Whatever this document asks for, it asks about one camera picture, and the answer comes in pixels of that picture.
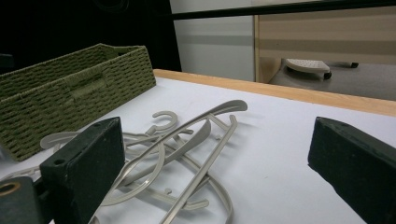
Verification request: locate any black frame bar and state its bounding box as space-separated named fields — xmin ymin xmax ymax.
xmin=172 ymin=0 xmax=396 ymax=21

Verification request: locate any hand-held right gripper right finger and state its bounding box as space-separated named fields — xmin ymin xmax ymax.
xmin=307 ymin=116 xmax=396 ymax=224

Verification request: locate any black curtain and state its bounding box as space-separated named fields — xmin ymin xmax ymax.
xmin=0 ymin=0 xmax=182 ymax=75

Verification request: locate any green woven basket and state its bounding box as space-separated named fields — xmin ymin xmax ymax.
xmin=0 ymin=43 xmax=157 ymax=162

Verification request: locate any white table sheet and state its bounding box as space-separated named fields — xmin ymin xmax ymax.
xmin=0 ymin=77 xmax=396 ymax=224

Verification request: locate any beige plastic clothes hanger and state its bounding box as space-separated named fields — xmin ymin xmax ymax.
xmin=40 ymin=110 xmax=213 ymax=188
xmin=88 ymin=99 xmax=249 ymax=224
xmin=0 ymin=146 xmax=234 ymax=224

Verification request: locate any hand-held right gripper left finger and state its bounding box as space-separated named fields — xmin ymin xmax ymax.
xmin=39 ymin=116 xmax=126 ymax=224

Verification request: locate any white cabinet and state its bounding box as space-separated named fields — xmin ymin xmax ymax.
xmin=169 ymin=0 xmax=257 ymax=82

